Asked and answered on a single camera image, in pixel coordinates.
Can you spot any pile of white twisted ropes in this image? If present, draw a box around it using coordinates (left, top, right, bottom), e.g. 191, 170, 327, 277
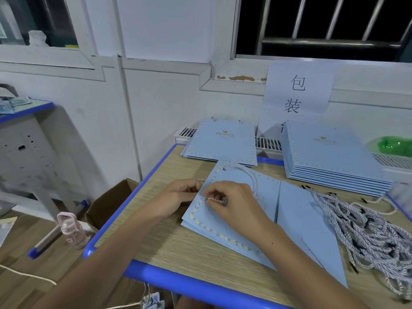
312, 188, 412, 300

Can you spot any metal window grille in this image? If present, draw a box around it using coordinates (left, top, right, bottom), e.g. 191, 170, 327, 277
237, 0, 412, 62

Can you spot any person's left forearm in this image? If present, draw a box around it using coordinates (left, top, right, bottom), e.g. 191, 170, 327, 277
35, 206, 165, 309

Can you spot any green plastic bottle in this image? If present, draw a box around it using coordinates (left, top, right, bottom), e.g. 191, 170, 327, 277
376, 136, 412, 158

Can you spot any white power strip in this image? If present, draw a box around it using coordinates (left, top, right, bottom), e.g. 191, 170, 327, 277
142, 293, 165, 309

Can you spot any pink water bottle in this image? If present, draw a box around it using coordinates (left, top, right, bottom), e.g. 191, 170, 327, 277
57, 212, 90, 249

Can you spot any white paper sign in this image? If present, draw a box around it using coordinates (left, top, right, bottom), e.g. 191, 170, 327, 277
257, 61, 336, 136

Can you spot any white paper sheet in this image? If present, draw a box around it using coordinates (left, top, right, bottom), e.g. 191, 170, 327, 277
0, 217, 19, 247

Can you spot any small white container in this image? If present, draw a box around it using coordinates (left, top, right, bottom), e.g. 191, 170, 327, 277
27, 30, 49, 48

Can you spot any white cable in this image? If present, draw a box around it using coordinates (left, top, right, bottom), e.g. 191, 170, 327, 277
0, 264, 58, 286

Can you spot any blue-edged wooden desk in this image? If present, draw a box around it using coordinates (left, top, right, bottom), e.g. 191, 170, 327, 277
82, 145, 412, 309

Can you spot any white black-tipped rope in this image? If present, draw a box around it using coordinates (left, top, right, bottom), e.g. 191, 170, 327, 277
205, 162, 260, 205

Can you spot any grey metal desk blue edge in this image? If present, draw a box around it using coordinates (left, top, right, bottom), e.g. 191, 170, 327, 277
0, 96, 92, 259

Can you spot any person's right forearm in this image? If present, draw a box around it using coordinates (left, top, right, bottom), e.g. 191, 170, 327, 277
261, 222, 371, 309

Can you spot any person's left hand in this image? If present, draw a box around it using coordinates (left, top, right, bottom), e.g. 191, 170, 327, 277
145, 178, 205, 220

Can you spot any white framed window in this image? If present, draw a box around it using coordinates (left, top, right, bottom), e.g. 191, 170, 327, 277
0, 0, 107, 81

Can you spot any brown cardboard box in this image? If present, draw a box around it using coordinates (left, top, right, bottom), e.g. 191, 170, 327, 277
85, 179, 139, 230

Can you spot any stack of blue paper bags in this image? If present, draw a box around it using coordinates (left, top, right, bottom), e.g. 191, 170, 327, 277
281, 122, 395, 197

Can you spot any person's right hand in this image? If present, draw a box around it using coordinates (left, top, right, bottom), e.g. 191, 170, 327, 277
203, 181, 279, 241

